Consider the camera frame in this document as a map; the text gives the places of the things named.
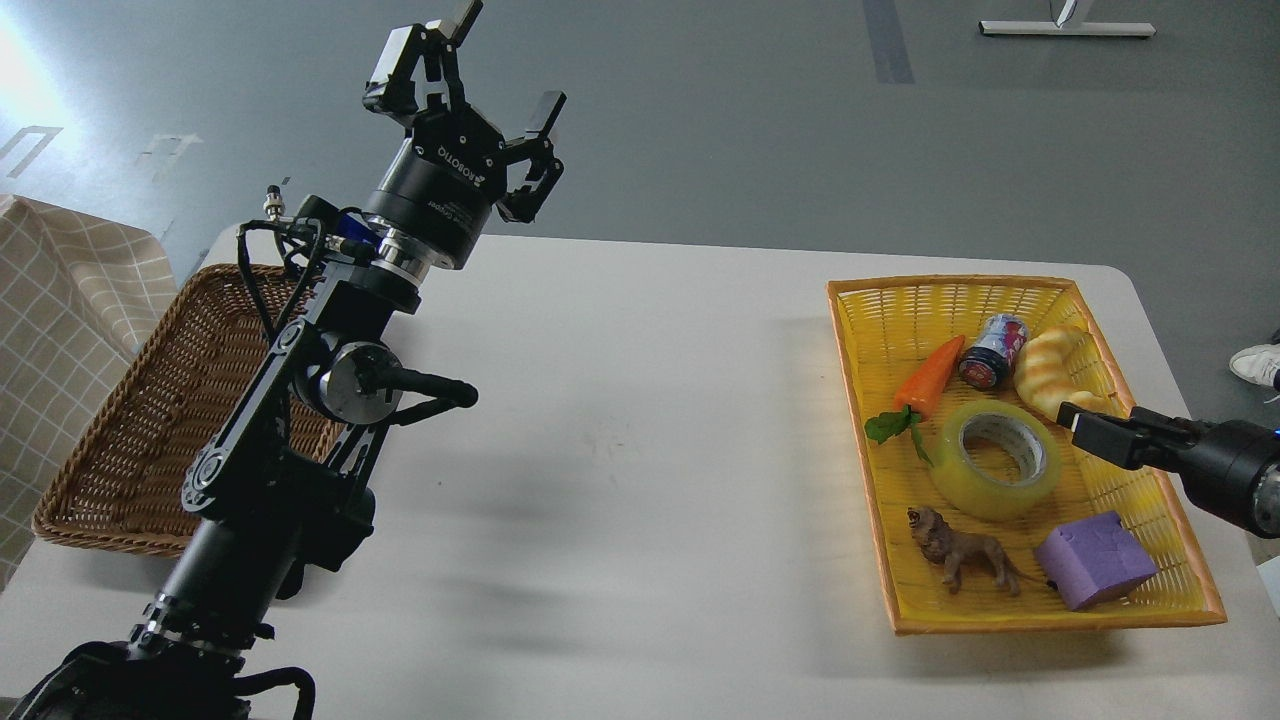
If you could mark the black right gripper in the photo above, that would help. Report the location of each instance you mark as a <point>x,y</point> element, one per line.
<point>1228,469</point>

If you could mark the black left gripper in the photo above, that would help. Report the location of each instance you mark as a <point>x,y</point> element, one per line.
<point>439,190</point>

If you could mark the yellow tape roll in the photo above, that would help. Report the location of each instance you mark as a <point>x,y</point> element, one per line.
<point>995,461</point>

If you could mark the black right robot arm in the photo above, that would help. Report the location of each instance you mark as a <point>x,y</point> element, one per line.
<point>1229,469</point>

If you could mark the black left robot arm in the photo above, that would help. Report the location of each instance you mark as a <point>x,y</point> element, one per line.
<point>284,484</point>

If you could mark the toy croissant bread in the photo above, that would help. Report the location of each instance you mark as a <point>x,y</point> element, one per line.
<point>1066,363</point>

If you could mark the small soda can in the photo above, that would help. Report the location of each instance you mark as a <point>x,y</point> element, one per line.
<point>990,359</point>

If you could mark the purple foam block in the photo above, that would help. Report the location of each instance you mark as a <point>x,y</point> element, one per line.
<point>1093,560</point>

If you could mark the orange toy carrot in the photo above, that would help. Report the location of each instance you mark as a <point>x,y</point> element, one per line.
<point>917,399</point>

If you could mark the brown toy lion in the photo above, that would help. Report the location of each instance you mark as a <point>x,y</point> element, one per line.
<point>951,549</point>

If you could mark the white sneaker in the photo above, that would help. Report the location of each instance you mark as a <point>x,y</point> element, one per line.
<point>1257,364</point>

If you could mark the brown wicker basket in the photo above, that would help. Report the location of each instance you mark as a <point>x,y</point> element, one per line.
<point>120,489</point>

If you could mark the white desk foot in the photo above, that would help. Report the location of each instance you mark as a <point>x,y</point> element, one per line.
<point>1071,20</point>

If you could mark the beige checkered cloth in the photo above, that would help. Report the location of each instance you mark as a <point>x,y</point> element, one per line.
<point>79,295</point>

